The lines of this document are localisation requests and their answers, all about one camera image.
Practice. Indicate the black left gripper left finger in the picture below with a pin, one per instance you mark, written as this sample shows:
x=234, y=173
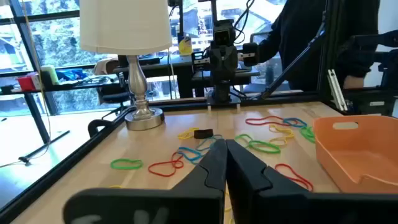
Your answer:
x=202, y=199

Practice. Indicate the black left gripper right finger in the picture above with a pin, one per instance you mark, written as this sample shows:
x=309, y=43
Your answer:
x=264, y=202

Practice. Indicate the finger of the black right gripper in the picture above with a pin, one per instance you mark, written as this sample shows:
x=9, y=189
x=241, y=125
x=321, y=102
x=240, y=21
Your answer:
x=230, y=62
x=216, y=62

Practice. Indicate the red rubber band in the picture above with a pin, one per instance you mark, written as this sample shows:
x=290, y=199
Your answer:
x=149, y=170
x=247, y=121
x=309, y=186

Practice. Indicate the yellow rubber band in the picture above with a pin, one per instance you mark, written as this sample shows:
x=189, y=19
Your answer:
x=186, y=134
x=290, y=133
x=115, y=186

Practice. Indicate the orange plastic bin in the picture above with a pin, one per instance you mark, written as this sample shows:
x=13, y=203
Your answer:
x=357, y=165

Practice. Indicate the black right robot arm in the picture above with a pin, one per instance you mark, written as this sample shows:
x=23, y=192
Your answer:
x=222, y=91

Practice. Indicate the yellow bag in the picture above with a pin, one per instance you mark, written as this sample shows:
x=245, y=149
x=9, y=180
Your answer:
x=185, y=46

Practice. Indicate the person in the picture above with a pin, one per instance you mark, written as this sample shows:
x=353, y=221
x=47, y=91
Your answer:
x=298, y=37

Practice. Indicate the silver aluminium profile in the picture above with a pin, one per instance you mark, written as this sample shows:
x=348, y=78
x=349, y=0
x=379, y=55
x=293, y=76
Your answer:
x=337, y=90

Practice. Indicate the white shade silver table lamp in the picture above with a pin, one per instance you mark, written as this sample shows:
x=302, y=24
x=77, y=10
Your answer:
x=124, y=25

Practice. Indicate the black office chair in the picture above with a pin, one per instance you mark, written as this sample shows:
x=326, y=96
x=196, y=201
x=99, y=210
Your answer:
x=113, y=95

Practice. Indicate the person's hand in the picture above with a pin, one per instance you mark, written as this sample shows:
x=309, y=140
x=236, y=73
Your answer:
x=354, y=82

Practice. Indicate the black desk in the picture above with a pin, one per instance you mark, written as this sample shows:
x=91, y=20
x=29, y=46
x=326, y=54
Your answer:
x=367, y=96

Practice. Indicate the blue cloth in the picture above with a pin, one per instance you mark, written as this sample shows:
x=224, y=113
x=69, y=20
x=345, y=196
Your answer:
x=71, y=74

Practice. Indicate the green and white cylinder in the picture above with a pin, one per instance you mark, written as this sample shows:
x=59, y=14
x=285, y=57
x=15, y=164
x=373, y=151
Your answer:
x=51, y=74

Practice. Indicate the black stick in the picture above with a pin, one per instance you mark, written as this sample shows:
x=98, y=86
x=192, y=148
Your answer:
x=43, y=147

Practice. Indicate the red box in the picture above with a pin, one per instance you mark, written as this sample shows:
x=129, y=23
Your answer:
x=26, y=83

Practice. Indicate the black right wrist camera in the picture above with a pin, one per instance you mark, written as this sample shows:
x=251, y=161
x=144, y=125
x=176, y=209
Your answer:
x=223, y=35

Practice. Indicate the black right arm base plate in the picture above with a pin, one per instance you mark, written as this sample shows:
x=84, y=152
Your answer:
x=214, y=101

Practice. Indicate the black diagonal frame strut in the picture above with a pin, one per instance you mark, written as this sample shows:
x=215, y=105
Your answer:
x=289, y=68

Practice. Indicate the black aluminium frame rail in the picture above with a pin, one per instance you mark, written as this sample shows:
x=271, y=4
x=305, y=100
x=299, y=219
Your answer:
x=183, y=106
x=46, y=178

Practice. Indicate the black vertical frame post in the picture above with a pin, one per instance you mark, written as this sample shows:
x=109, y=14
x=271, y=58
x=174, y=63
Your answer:
x=331, y=62

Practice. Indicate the black frame clamp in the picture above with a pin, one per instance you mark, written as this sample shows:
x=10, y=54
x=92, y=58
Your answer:
x=93, y=124

